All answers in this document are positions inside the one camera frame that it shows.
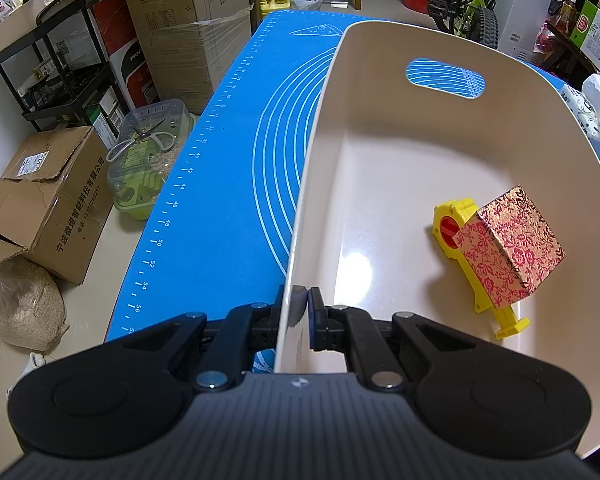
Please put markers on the patterned tissue pack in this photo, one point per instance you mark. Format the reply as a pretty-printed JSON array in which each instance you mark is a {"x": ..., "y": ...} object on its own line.
[{"x": 592, "y": 110}]

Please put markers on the white appliance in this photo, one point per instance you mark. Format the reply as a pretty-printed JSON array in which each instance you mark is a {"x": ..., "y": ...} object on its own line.
[{"x": 525, "y": 15}]

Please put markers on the plastic wrapped cardboard box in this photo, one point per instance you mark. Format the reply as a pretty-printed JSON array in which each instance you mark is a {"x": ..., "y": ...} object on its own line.
[{"x": 190, "y": 60}]

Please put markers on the black utility cart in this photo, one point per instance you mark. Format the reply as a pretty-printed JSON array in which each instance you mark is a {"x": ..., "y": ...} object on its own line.
[{"x": 75, "y": 65}]

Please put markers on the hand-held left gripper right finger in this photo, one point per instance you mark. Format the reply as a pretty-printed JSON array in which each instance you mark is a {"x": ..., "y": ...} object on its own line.
[{"x": 312, "y": 321}]

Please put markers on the white cloth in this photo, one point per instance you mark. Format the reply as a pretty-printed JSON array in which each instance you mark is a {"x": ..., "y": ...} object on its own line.
[{"x": 37, "y": 367}]

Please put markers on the blue silicone mat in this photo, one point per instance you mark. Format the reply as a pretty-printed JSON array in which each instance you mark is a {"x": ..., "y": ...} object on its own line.
[{"x": 230, "y": 160}]

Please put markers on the cardboard tray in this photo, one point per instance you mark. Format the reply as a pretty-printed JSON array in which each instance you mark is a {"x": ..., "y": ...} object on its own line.
[{"x": 20, "y": 27}]

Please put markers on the open cardboard box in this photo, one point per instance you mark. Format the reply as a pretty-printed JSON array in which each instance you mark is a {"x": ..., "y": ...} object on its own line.
[{"x": 45, "y": 200}]

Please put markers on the red floral patterned box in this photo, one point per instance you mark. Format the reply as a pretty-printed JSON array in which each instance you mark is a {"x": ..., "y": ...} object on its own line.
[{"x": 510, "y": 252}]

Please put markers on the yellow plastic toy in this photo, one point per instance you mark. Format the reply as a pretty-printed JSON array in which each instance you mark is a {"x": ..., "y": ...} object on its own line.
[{"x": 461, "y": 208}]

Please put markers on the sack of grain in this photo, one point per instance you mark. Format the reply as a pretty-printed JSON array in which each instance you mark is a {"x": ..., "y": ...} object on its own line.
[{"x": 15, "y": 305}]

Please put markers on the cream plastic bin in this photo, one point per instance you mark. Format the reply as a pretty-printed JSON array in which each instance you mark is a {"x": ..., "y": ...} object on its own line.
[{"x": 380, "y": 185}]

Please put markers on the green and white box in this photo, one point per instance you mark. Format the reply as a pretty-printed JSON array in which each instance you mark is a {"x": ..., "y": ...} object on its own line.
[{"x": 592, "y": 30}]

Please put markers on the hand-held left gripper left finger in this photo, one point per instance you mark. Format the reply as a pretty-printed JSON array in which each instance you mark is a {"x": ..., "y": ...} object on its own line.
[{"x": 274, "y": 321}]

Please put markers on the clear container with green base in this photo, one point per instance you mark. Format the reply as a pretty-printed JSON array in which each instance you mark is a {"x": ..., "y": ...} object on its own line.
[{"x": 140, "y": 185}]

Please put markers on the red and black appliance box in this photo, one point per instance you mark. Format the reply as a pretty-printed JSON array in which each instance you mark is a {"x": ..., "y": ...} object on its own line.
[{"x": 125, "y": 55}]

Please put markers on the green and black bicycle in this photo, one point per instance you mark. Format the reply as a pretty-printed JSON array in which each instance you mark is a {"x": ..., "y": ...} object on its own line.
[{"x": 480, "y": 20}]

